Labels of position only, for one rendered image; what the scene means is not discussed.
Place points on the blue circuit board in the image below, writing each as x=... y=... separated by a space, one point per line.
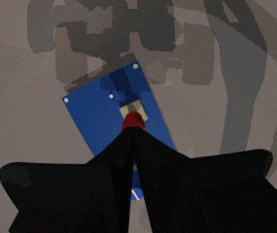
x=105 y=108

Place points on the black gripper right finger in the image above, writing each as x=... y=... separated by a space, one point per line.
x=168 y=178

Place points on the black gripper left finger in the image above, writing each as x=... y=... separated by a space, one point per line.
x=103 y=185

